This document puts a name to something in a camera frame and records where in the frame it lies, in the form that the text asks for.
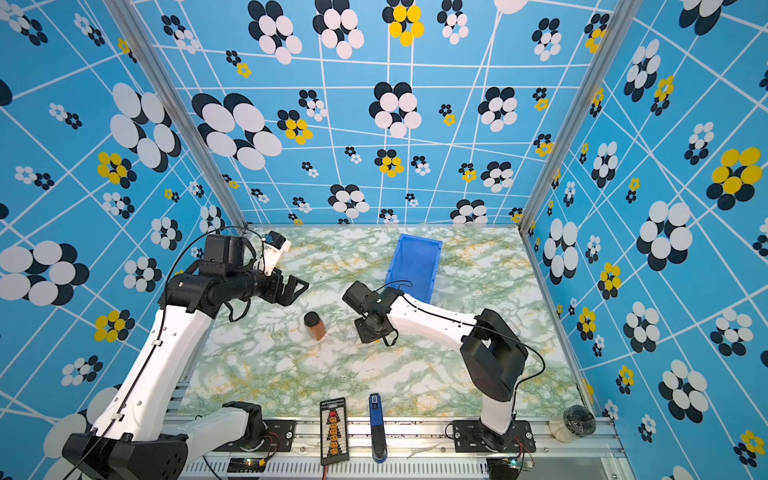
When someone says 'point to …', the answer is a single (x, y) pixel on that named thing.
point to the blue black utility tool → (379, 446)
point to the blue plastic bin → (413, 268)
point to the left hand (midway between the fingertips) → (295, 274)
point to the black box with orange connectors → (334, 446)
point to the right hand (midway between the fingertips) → (373, 330)
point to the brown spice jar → (314, 325)
